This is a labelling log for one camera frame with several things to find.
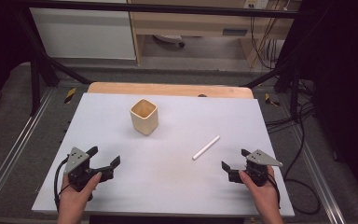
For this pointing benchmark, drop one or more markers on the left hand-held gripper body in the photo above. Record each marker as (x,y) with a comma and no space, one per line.
(78,172)

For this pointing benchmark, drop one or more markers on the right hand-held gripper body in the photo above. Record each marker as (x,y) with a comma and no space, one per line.
(256,169)

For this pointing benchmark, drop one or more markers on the white chalk stick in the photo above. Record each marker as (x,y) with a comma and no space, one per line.
(206,147)

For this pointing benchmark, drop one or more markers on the beige square cup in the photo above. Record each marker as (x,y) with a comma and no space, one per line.
(144,116)

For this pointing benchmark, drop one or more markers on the person's left hand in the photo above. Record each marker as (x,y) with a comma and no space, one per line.
(74,196)

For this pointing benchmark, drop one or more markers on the person's right hand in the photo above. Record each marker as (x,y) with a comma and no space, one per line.
(261,194)

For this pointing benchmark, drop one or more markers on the yellow black tape marker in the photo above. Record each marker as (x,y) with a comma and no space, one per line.
(271,100)
(70,95)

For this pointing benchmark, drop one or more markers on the black metal stand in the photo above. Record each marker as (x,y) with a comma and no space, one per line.
(295,90)
(34,84)

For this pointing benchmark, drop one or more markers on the wooden table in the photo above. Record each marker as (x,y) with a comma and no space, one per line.
(167,90)

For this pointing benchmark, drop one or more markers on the white cabinet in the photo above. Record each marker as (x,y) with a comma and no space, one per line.
(84,34)

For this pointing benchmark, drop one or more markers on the dark curtain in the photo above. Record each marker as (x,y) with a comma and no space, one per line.
(0,46)
(345,77)

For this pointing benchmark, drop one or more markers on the office chair base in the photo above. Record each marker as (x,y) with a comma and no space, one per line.
(171,39)

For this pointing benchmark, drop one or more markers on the light wooden desk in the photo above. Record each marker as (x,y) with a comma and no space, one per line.
(195,23)

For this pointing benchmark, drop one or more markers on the white power strip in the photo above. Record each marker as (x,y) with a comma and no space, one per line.
(256,3)

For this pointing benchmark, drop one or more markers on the black metal crossbar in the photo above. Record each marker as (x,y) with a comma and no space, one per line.
(155,8)

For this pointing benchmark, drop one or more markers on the aluminium floor rail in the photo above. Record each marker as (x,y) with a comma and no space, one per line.
(315,174)
(15,146)

